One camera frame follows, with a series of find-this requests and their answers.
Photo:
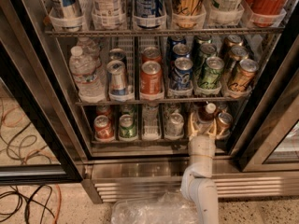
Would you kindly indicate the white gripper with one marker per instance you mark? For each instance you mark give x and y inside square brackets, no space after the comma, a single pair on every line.
[202,145]

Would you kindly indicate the brown bottle with white cap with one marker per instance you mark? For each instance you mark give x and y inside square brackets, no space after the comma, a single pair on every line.
[205,116]

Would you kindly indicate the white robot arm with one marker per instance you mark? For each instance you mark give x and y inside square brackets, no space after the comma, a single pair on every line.
[197,185]

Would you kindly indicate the right glass fridge door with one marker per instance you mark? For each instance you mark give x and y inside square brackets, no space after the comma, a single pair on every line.
[275,146]

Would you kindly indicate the glass fridge door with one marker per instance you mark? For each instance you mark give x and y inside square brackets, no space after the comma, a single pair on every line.
[39,136]
[275,146]

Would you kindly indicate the clear water bottle front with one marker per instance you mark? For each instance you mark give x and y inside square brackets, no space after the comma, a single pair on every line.
[85,75]

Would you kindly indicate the clear water bottle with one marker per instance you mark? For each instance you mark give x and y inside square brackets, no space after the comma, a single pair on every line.
[85,75]
[90,48]

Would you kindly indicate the clear water bottle rear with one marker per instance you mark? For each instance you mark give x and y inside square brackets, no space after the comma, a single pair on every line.
[90,48]

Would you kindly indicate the red cola bottle top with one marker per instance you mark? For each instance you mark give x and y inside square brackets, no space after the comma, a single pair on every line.
[264,13]

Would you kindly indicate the white label bottle top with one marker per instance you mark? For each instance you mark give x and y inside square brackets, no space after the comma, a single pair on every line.
[111,12]

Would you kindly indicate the left glass fridge door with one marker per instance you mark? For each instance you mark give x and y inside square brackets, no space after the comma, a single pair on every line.
[39,136]

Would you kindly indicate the copper can bottom front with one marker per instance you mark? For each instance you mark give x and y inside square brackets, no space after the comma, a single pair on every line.
[224,121]

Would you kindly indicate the copper can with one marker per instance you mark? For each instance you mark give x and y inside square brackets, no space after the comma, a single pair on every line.
[224,121]
[221,107]

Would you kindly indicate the silver can bottom front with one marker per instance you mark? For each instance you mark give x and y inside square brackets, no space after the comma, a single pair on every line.
[174,125]

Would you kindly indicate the copper can bottom rear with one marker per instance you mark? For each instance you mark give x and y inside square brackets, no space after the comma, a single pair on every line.
[221,107]

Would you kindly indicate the silver can bottom rear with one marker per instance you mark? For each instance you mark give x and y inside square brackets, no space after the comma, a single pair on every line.
[172,108]

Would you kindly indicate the green can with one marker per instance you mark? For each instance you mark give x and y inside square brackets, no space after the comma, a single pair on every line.
[127,128]
[128,110]
[210,73]
[205,51]
[198,40]

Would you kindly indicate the gold can front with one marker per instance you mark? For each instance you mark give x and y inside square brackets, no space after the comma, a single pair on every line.
[242,74]

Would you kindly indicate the gold can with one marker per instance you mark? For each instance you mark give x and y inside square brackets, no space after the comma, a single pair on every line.
[242,74]
[229,41]
[235,55]

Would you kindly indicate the green can bottom front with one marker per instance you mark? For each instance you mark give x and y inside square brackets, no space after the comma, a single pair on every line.
[127,128]

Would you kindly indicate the orange can front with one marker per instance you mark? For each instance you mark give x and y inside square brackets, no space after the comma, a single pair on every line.
[151,77]

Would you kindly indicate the orange can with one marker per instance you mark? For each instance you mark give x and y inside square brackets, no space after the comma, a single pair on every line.
[151,54]
[151,77]

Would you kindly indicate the green can bottom rear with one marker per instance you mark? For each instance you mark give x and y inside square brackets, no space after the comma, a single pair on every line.
[128,110]

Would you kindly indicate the green can middle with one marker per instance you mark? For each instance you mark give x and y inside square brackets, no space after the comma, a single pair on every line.
[205,51]

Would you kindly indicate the blue can middle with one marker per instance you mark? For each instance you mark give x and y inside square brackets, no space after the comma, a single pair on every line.
[178,51]

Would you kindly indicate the gold can middle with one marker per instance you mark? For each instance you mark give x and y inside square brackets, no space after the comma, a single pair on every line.
[235,55]

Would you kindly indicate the clear plastic bin on floor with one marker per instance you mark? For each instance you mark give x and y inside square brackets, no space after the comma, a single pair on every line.
[170,208]

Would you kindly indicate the orange can rear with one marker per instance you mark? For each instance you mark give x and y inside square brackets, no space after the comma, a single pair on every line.
[151,54]

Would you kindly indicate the gold can rear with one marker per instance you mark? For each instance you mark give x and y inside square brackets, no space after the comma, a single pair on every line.
[229,41]

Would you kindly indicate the red can bottom front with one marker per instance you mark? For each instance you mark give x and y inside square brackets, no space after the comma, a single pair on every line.
[103,127]

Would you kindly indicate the red can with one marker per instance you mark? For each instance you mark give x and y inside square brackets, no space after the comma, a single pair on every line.
[104,110]
[103,127]

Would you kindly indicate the red can bottom rear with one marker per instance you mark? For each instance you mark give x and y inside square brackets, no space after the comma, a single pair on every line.
[104,110]

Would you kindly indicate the silver blue can front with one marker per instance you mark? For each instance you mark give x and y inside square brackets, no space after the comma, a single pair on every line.
[117,77]

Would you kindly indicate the silver blue can rear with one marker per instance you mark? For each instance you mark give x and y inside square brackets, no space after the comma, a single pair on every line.
[117,54]

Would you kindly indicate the blue white can top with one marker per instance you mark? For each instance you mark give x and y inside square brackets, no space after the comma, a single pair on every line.
[148,12]

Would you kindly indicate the yellow tall can top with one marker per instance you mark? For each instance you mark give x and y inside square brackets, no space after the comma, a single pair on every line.
[186,12]

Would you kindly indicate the silver blue tall can top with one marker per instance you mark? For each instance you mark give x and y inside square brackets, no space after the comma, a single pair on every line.
[66,15]

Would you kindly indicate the middle wire shelf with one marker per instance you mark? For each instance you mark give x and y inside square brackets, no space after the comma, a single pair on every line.
[165,100]

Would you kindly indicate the wire shelf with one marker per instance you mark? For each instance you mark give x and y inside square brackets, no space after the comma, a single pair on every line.
[138,33]
[165,100]

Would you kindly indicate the upper wire shelf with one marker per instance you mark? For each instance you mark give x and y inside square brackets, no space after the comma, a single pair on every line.
[138,33]

